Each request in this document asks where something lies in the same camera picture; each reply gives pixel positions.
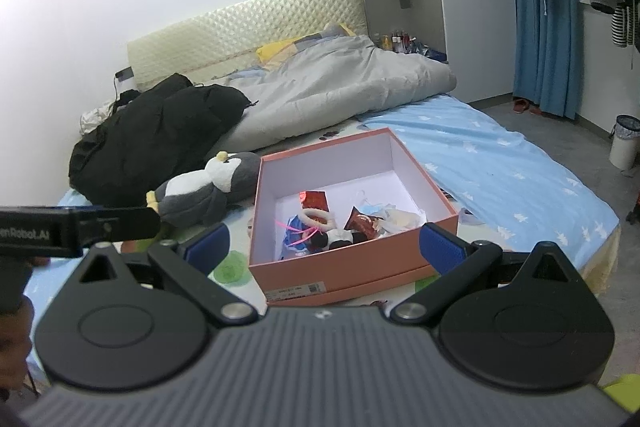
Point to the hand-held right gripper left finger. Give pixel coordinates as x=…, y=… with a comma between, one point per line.
x=207, y=247

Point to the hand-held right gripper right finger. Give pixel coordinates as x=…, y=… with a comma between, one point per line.
x=440, y=249

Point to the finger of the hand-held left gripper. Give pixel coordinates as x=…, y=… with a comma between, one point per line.
x=130, y=222

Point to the clear bag with round pad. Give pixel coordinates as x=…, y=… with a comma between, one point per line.
x=402, y=219

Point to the dark red snack packet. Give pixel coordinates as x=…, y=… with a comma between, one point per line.
x=362, y=223

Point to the blue plastic bag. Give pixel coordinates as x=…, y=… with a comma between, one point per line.
x=295, y=237

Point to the black white panda plush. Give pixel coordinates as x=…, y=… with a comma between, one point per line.
x=340, y=241

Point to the shiny red packet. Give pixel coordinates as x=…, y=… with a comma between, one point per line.
x=314, y=199

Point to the white fluffy hair scrunchie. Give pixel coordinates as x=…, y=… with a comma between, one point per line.
x=322, y=223

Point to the pink cardboard box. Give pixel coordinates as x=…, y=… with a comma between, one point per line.
x=325, y=277

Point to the person's left hand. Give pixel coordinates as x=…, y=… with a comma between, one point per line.
x=15, y=342

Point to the grey white penguin plush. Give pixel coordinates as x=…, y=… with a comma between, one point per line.
x=190, y=202

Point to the black jacket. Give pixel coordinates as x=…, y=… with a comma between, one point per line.
x=150, y=137

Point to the white cloth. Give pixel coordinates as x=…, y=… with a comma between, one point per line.
x=97, y=117

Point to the red slipper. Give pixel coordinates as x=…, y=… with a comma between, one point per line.
x=520, y=106
x=536, y=110

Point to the grey duvet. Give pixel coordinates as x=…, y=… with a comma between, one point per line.
x=340, y=92

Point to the yellow pillow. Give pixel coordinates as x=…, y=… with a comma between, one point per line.
x=277, y=51

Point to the white trash bin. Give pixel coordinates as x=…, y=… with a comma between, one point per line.
x=625, y=147

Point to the row of small bottles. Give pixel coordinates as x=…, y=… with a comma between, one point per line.
x=398, y=42

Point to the cream quilted headboard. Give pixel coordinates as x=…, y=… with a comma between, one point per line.
x=225, y=32

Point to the blue curtain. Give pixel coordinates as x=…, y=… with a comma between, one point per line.
x=550, y=47

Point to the yellow-green object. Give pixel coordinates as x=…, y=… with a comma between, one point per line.
x=625, y=394

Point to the hanging striped garment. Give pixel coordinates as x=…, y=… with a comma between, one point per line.
x=623, y=27

